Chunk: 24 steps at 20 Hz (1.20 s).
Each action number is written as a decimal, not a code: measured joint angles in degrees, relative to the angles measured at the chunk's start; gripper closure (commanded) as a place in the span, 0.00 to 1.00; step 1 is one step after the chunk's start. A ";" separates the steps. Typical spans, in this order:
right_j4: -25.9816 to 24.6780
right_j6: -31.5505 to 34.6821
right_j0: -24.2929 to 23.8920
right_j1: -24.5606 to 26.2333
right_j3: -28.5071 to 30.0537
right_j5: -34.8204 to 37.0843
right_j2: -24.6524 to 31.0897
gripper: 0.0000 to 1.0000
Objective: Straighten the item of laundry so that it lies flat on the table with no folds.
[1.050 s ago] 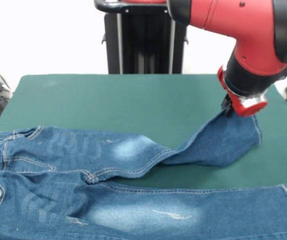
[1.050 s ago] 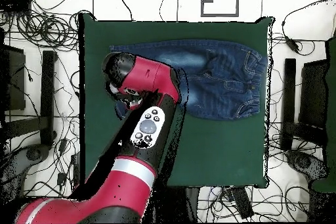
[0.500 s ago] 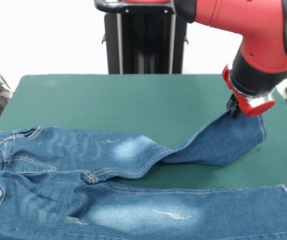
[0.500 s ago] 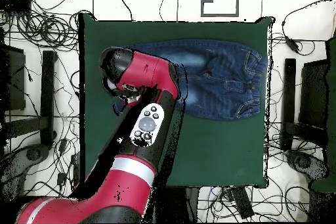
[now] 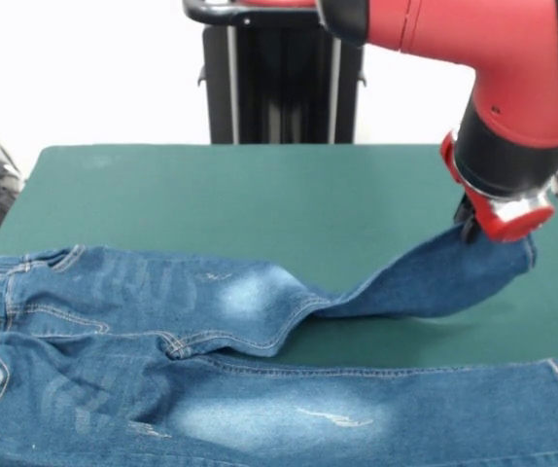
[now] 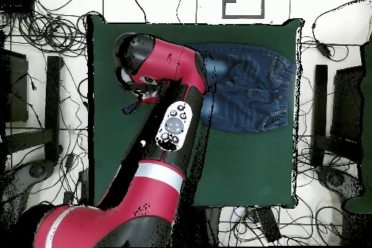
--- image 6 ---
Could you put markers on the blue denim jeans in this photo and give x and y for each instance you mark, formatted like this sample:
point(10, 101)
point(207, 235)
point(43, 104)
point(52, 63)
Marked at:
point(250, 91)

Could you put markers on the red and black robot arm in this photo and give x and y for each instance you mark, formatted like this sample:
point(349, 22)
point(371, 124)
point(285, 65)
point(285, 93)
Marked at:
point(162, 195)

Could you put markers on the flat black box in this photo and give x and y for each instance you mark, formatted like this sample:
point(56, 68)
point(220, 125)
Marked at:
point(17, 6)

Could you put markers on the black stand foot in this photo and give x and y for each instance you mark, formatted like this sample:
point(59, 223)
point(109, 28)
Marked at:
point(320, 108)
point(53, 99)

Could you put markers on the black power strip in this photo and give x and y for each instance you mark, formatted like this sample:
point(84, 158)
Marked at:
point(83, 185)

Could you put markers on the dark green table cloth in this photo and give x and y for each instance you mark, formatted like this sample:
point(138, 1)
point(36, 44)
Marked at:
point(247, 172)

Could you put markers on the black power adapter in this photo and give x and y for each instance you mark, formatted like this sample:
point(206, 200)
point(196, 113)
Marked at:
point(324, 50)
point(68, 197)

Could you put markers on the dark box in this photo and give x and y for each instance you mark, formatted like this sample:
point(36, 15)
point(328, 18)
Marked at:
point(347, 105)
point(17, 91)

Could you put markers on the grey office chair base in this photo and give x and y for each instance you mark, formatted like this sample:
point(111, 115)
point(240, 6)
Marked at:
point(337, 179)
point(17, 184)

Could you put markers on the black rectangular box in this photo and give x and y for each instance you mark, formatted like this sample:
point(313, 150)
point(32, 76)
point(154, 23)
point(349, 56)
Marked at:
point(268, 224)

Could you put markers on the green cloth sheet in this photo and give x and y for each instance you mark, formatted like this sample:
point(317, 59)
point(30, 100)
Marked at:
point(366, 143)

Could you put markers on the grey square frame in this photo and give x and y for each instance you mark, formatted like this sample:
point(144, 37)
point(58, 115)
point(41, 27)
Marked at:
point(263, 0)

